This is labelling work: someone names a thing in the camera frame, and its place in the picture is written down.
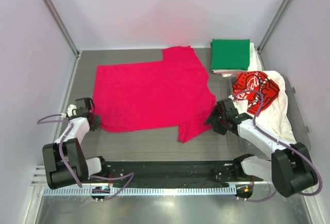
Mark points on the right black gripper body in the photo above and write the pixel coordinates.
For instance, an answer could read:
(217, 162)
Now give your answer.
(219, 124)

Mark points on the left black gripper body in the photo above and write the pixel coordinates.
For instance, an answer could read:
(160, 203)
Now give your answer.
(97, 120)

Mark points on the pink t shirt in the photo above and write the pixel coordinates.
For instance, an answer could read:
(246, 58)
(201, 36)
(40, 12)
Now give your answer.
(149, 95)

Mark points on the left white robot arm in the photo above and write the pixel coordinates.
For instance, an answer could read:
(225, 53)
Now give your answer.
(64, 160)

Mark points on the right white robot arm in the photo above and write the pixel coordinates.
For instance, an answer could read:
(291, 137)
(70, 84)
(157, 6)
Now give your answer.
(288, 166)

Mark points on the clear plastic bin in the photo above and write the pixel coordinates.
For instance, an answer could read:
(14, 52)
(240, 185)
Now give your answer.
(300, 131)

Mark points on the white red print t shirt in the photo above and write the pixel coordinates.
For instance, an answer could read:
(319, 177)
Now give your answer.
(265, 90)

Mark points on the folded green t shirt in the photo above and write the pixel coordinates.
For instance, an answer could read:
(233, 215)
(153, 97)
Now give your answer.
(230, 54)

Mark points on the folded white t shirt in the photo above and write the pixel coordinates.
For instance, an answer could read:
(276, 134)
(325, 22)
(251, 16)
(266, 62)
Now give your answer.
(255, 64)

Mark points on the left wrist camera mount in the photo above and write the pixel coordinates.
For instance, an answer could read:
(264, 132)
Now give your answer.
(70, 112)

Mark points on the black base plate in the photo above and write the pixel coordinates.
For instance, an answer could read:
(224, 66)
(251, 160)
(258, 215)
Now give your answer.
(174, 174)

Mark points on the white slotted cable duct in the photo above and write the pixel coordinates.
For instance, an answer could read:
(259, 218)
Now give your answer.
(101, 191)

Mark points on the left aluminium frame post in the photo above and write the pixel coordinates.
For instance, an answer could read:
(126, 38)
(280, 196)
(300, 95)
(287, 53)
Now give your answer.
(58, 21)

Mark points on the aluminium frame post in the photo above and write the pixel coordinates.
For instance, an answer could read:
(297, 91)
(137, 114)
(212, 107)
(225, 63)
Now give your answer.
(274, 23)
(58, 21)

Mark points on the right aluminium frame post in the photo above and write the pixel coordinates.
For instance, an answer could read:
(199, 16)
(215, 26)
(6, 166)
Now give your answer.
(274, 23)

